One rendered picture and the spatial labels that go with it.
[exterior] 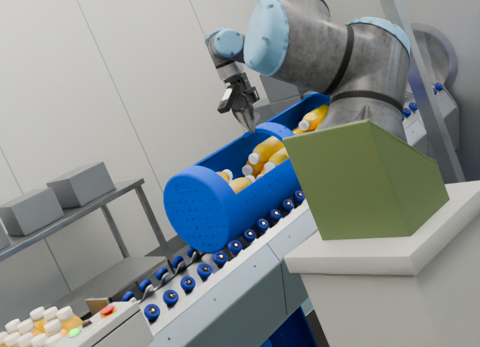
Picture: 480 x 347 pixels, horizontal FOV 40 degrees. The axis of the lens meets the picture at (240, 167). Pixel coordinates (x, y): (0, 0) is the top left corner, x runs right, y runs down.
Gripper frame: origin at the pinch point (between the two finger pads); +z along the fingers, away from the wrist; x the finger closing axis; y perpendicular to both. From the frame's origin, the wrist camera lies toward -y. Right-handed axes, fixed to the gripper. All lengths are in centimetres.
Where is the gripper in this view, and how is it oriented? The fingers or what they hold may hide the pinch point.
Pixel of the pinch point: (251, 130)
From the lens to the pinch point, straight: 234.9
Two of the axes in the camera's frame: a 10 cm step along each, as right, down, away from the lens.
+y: 6.0, -3.9, 7.0
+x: -7.1, 1.6, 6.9
